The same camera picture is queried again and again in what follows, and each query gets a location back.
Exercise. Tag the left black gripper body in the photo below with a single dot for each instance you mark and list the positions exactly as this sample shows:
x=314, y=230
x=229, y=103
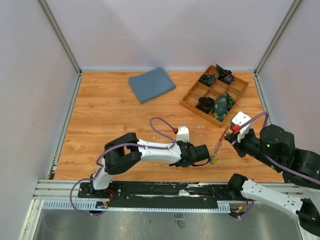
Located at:
x=188, y=144

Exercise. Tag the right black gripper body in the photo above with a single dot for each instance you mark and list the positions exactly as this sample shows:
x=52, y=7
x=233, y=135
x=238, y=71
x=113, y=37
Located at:
x=249, y=144

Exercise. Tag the metal key organizer red handle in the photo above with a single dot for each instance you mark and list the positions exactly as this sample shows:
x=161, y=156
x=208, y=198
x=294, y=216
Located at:
x=214, y=156

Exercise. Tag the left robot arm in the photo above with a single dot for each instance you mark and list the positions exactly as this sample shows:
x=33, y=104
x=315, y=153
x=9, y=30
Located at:
x=126, y=151

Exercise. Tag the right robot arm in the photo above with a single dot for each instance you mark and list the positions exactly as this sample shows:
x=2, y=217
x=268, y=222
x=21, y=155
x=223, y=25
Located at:
x=276, y=148

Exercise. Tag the blue yellow floral tie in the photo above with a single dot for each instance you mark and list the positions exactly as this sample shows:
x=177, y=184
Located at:
x=223, y=105

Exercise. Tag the black orange rolled tie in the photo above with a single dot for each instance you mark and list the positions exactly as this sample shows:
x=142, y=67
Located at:
x=205, y=104

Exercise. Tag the wooden compartment tray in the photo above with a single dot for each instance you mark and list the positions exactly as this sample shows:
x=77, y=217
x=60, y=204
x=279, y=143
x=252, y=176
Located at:
x=198, y=90

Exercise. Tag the dark navy rolled tie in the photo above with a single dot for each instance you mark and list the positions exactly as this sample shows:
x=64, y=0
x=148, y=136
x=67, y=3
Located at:
x=225, y=75

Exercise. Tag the dark green rolled tie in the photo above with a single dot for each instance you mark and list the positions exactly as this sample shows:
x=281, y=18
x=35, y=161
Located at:
x=207, y=79

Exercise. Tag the folded blue cloth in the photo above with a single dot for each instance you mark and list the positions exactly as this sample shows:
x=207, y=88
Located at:
x=151, y=84

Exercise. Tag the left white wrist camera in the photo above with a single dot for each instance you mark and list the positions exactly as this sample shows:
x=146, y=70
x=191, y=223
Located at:
x=183, y=134

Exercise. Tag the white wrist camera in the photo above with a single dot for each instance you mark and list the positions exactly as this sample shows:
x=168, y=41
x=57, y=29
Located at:
x=238, y=120
x=183, y=134

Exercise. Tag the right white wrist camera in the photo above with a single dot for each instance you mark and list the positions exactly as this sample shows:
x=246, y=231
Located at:
x=238, y=120

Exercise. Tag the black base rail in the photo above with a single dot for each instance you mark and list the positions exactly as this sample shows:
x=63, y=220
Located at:
x=160, y=195

